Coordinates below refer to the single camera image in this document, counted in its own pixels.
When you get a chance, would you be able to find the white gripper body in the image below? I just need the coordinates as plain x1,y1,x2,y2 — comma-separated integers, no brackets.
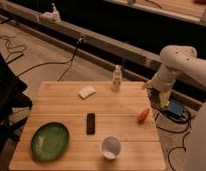
151,68,177,91

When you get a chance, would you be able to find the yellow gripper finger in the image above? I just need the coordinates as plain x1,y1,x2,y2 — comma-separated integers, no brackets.
141,80,153,90
159,91,171,107

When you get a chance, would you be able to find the white sponge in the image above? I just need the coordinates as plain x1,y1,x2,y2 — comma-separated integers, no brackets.
78,86,96,99

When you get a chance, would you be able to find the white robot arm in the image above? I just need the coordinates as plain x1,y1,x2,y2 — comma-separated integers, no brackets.
144,45,206,171

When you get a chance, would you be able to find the white ceramic cup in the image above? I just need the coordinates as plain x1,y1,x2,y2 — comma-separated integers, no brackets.
100,136,122,160

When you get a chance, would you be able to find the blue box on floor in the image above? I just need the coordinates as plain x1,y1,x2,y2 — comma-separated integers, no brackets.
167,99,184,118

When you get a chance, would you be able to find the orange carrot toy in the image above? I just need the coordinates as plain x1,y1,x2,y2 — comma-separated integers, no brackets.
138,108,150,124

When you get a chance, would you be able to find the clear small bottle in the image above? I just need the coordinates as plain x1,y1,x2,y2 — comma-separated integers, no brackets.
111,65,122,91

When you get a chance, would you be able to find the black rectangular remote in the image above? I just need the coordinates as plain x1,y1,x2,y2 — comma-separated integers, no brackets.
86,113,95,135

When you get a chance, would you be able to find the green plate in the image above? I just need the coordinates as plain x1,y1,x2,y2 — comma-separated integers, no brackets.
30,122,70,161

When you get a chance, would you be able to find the white spray bottle background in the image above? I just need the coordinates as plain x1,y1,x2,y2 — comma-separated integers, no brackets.
41,4,61,22

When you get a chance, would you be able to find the black floor cable right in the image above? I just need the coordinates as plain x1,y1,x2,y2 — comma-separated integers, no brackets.
153,105,197,171

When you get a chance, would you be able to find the black floor cable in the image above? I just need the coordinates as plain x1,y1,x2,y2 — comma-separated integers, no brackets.
16,37,86,82
153,105,197,171

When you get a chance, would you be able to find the black floor cable left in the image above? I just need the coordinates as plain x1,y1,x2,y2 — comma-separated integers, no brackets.
16,37,86,82

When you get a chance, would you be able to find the long metal rail beam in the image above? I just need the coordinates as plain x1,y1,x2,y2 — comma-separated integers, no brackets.
0,0,206,111

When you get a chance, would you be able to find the black chair frame left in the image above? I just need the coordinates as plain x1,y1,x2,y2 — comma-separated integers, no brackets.
0,44,34,164

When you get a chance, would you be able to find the thin tangled floor cable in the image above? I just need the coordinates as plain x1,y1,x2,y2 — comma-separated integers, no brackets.
0,20,28,64

